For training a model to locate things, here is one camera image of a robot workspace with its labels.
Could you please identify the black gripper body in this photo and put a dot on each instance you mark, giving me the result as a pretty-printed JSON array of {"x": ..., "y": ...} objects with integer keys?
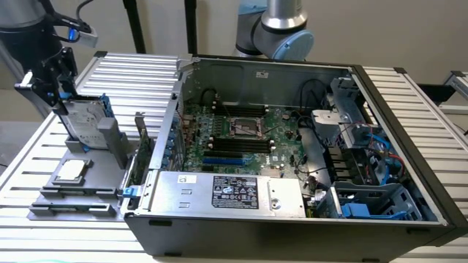
[{"x": 32, "y": 43}]

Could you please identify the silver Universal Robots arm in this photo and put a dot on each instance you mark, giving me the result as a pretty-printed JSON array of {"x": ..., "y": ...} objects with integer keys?
[{"x": 285, "y": 16}]

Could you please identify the hard disk with blue carrier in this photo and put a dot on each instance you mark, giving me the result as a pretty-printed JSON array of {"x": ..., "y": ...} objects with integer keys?
[{"x": 84, "y": 120}]

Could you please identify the grey plastic disk bay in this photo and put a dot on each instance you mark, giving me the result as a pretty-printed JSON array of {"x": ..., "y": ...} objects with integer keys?
[{"x": 380, "y": 194}]

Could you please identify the grey parts rack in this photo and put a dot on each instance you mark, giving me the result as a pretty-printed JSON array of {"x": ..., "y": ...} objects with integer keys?
[{"x": 109, "y": 142}]

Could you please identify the silver CPU chip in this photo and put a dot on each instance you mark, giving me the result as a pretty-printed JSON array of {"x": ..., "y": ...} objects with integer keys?
[{"x": 71, "y": 170}]

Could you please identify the green graphics card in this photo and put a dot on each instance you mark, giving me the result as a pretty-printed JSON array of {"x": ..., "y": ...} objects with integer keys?
[{"x": 144, "y": 153}]

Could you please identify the green RAM stick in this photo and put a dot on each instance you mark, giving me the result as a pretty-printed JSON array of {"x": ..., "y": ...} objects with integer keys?
[{"x": 80, "y": 192}]

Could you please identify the blue case latch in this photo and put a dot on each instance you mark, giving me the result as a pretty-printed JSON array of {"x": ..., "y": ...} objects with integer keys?
[{"x": 131, "y": 191}]

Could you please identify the black RAM slot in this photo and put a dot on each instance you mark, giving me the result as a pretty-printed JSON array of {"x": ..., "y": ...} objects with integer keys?
[
  {"x": 243, "y": 147},
  {"x": 239, "y": 108},
  {"x": 243, "y": 150},
  {"x": 243, "y": 139},
  {"x": 239, "y": 111},
  {"x": 239, "y": 105},
  {"x": 243, "y": 143}
]

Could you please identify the CPU socket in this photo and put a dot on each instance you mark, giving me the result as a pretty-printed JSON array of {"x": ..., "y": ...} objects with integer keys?
[{"x": 244, "y": 126}]

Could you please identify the black expansion slot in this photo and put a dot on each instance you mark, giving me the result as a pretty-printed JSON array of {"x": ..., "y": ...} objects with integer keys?
[{"x": 223, "y": 155}]

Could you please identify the blue expansion slot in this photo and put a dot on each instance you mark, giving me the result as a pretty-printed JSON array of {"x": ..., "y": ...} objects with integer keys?
[{"x": 223, "y": 162}]

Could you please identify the silver power supply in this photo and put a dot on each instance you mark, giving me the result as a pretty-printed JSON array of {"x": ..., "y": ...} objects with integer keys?
[{"x": 200, "y": 197}]

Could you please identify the green motherboard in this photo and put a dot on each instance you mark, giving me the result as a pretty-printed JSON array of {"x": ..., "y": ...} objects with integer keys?
[{"x": 285, "y": 153}]

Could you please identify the silver chipset heatsink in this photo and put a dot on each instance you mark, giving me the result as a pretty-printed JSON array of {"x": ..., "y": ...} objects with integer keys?
[{"x": 272, "y": 172}]

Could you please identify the silver metal drive cage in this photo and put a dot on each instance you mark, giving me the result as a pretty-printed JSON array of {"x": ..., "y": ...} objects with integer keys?
[{"x": 331, "y": 120}]

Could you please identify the black open PC case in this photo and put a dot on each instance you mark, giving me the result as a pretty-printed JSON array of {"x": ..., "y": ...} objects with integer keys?
[{"x": 256, "y": 235}]

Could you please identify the black table connector bar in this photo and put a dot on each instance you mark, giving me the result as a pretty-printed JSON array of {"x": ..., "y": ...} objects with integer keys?
[{"x": 435, "y": 93}]

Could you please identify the small metal slat table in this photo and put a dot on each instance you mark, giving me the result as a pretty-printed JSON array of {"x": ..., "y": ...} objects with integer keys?
[{"x": 459, "y": 82}]

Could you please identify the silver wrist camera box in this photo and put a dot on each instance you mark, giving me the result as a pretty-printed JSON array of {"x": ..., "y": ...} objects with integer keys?
[{"x": 87, "y": 38}]

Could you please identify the thick black stand post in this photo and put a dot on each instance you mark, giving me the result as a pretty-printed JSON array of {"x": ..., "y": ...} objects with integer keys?
[{"x": 135, "y": 24}]

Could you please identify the thin black stand post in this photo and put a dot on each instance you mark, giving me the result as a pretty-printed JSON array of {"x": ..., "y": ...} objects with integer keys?
[{"x": 191, "y": 24}]

